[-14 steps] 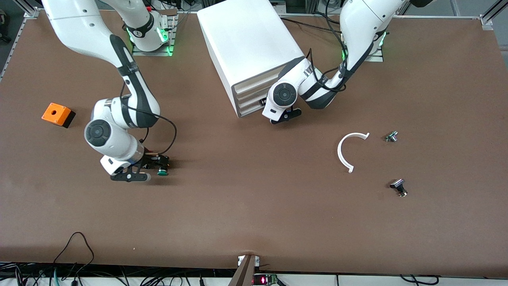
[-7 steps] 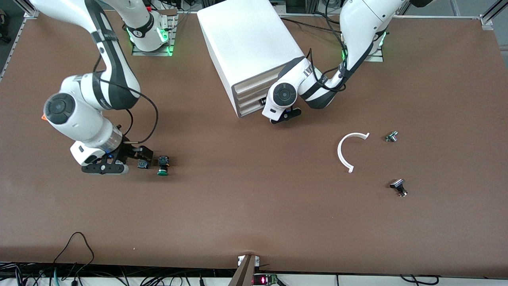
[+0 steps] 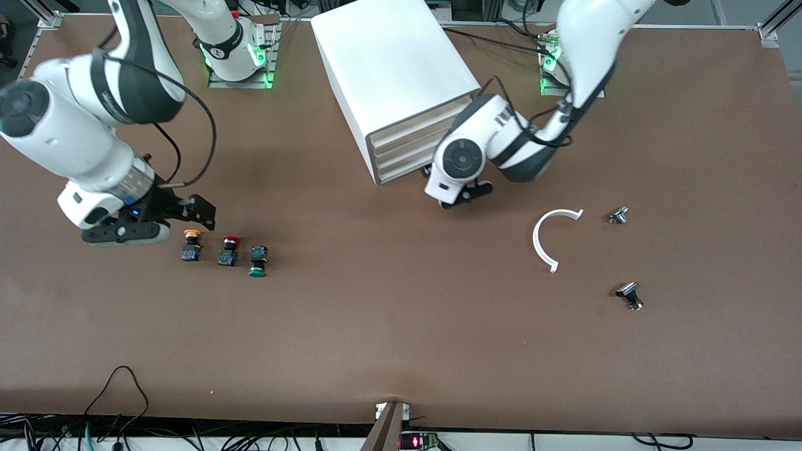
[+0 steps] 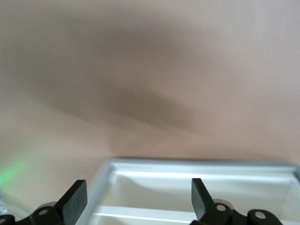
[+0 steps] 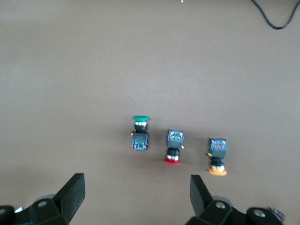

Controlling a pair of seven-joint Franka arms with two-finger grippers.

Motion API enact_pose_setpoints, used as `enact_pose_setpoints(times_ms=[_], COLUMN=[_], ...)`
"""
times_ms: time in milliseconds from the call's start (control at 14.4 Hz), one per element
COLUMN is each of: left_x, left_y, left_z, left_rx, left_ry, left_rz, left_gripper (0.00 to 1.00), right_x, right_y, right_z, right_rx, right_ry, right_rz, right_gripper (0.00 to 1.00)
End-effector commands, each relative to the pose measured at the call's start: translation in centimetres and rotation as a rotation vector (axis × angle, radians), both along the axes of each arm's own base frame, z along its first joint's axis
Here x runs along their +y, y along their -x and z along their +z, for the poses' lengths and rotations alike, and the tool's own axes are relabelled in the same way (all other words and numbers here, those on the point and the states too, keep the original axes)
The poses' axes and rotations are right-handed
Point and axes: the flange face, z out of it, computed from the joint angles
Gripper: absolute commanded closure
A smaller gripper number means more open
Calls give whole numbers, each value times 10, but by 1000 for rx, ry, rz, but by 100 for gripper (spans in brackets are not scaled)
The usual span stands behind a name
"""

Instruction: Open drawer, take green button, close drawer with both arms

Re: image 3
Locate grey metal camera bracket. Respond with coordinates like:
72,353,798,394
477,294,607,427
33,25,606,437
360,401,411,451

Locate aluminium frame profile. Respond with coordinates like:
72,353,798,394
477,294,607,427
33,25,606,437
757,0,802,48
19,0,65,82

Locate red LED display module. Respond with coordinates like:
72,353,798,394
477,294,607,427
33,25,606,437
400,431,439,450

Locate white drawer cabinet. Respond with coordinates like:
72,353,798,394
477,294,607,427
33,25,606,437
311,0,483,187

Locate white curved plastic arc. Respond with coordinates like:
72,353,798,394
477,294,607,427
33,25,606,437
533,209,585,274

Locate thin black looped cable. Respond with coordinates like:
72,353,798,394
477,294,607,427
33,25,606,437
85,366,150,417

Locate white plastic drawer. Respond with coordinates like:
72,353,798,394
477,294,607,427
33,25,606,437
377,135,442,174
373,97,472,150
379,153,434,184
375,120,455,162

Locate black base power cable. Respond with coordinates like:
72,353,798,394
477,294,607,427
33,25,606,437
448,28,547,54

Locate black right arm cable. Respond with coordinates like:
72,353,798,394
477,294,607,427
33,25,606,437
94,31,218,189

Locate yellow push button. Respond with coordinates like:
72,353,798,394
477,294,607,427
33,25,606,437
180,229,202,262

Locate black square push button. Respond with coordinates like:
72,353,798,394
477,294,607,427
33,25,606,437
615,282,645,311

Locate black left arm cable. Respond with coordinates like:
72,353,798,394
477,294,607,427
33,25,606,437
478,75,574,148

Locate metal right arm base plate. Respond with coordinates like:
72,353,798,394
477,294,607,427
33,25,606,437
208,22,279,88

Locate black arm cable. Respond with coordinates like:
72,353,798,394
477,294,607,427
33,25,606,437
478,75,574,148
94,31,218,189

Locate red push button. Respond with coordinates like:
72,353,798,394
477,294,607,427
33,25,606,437
217,235,242,267

